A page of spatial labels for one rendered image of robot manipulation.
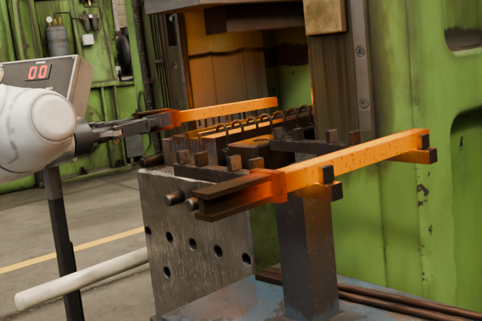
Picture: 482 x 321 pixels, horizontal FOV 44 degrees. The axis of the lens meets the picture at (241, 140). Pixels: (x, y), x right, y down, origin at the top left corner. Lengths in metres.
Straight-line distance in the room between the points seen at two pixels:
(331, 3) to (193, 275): 0.65
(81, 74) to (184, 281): 0.63
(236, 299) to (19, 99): 0.47
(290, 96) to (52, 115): 0.98
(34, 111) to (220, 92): 0.81
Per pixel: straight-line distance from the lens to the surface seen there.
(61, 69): 1.67
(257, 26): 1.41
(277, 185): 0.66
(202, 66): 1.59
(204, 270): 1.31
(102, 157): 6.31
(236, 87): 1.66
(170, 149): 1.41
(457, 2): 1.36
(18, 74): 1.77
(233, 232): 1.20
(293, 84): 1.74
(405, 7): 1.11
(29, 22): 6.09
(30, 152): 0.92
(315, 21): 1.20
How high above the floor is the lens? 1.18
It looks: 9 degrees down
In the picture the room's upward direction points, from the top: 6 degrees counter-clockwise
